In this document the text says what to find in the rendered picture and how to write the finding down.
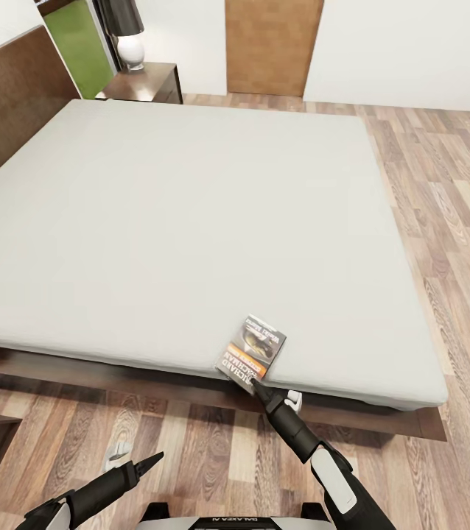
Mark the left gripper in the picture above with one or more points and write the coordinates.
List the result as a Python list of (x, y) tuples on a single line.
[(112, 485)]

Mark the hardback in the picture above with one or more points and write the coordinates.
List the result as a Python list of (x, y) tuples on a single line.
[(250, 353)]

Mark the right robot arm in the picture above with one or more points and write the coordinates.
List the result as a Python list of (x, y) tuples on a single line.
[(347, 500)]

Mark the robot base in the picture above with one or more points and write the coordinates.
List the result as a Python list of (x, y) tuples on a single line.
[(157, 517)]

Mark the sliding door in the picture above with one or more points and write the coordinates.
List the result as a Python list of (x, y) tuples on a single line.
[(269, 44)]

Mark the fixed window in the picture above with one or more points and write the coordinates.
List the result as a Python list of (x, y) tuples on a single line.
[(88, 52)]

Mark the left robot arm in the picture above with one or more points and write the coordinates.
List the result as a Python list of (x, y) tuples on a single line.
[(69, 510)]

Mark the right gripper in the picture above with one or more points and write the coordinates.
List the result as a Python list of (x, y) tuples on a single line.
[(281, 416)]

